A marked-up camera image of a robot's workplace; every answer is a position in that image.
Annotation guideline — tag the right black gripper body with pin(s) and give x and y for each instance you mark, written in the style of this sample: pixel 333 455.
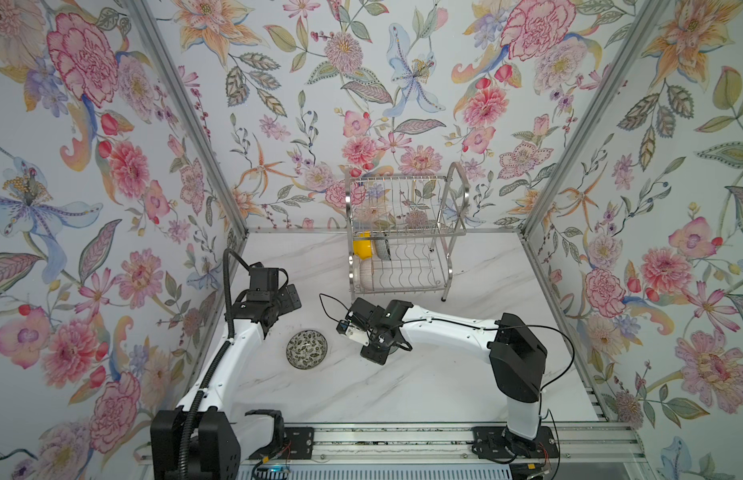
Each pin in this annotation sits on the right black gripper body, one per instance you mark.
pixel 372 337

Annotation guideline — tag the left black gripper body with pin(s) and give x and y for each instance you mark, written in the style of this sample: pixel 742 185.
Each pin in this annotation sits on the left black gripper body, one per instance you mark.
pixel 281 302

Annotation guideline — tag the black white speckled bowl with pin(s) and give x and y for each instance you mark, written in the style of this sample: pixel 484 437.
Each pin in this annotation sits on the black white speckled bowl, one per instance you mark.
pixel 306 349

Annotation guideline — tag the steel two-tier dish rack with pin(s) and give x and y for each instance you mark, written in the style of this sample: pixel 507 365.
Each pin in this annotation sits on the steel two-tier dish rack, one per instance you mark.
pixel 421 215

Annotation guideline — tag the pink glass bowl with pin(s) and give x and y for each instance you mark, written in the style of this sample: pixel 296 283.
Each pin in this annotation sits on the pink glass bowl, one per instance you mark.
pixel 366 274

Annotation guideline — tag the dark blue patterned bowl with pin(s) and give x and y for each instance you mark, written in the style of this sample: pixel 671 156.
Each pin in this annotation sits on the dark blue patterned bowl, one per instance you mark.
pixel 383 249

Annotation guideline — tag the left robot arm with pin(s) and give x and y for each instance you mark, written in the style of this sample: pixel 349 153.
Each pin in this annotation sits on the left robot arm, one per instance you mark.
pixel 195 439

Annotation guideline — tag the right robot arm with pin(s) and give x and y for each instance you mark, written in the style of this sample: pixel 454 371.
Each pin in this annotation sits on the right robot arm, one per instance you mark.
pixel 517 357

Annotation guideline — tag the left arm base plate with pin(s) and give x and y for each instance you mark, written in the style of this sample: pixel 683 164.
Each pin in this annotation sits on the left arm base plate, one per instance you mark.
pixel 293 443

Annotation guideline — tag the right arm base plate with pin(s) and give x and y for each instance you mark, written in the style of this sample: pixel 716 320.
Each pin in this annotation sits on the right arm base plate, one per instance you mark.
pixel 497 443

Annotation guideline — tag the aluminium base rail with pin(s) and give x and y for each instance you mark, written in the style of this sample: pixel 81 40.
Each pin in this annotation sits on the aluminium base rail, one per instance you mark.
pixel 444 442

